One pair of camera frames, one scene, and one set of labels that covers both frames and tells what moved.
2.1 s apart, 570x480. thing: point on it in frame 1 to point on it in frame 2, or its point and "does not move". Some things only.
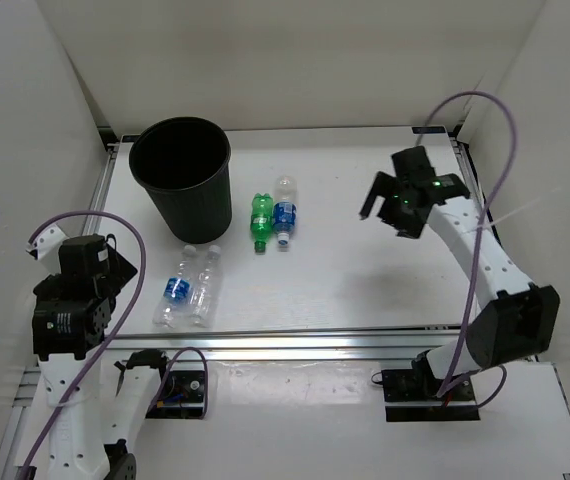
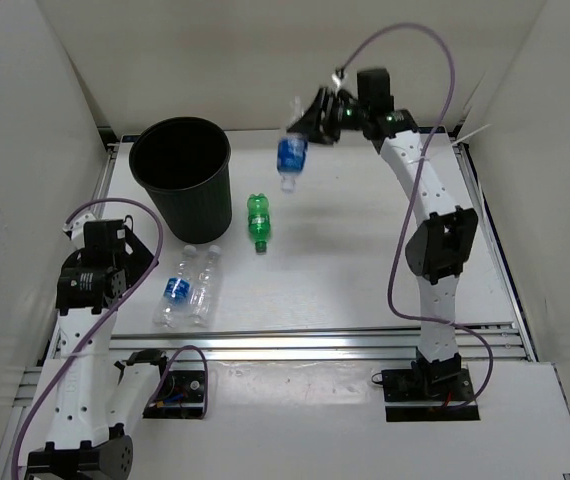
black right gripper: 382,185 to 320,131
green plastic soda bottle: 261,220 does not move
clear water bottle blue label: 171,310 does not move
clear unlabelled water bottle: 203,305 does not move
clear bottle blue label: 285,208 to 292,148
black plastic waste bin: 184,164 does not move
